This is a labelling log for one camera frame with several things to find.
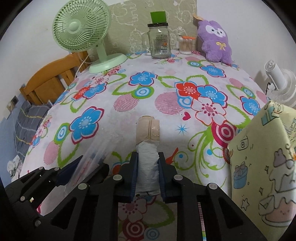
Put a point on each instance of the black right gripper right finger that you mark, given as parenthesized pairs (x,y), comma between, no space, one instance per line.
(203,212)

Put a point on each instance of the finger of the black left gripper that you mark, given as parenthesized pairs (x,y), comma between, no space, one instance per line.
(65,174)

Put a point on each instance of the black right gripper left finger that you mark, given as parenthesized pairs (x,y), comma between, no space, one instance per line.
(120,188)

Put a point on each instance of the white bag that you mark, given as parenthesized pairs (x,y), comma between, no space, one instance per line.
(147,169)

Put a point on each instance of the beige bandage roll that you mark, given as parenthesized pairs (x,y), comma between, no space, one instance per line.
(148,129)

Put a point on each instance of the white crumpled cloth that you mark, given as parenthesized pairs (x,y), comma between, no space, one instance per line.
(14,167)

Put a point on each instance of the grey plaid pillow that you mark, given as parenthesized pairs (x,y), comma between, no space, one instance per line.
(28,120)

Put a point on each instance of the yellow cartoon storage box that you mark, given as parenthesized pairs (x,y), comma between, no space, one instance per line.
(262,161)

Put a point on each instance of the floral tablecloth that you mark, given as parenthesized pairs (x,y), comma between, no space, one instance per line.
(201,106)

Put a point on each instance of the green desk fan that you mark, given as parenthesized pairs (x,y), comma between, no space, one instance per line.
(82,25)

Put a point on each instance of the white standing fan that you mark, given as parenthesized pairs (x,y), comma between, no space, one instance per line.
(281,85)

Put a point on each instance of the glass mason jar mug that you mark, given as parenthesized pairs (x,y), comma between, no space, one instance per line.
(157,40)

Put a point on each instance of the green patterned backboard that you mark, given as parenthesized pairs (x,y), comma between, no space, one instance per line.
(129,20)

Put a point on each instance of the cotton swab jar orange lid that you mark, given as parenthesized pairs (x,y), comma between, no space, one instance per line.
(186,44)

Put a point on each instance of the purple plush bunny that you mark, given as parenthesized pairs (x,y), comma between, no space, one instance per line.
(215,43)

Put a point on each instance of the green cup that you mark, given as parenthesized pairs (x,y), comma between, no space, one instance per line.
(158,17)

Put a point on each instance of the orange plush hang tag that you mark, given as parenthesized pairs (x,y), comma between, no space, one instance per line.
(199,18)

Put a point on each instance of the wall power socket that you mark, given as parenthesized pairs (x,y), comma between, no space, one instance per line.
(14,100)

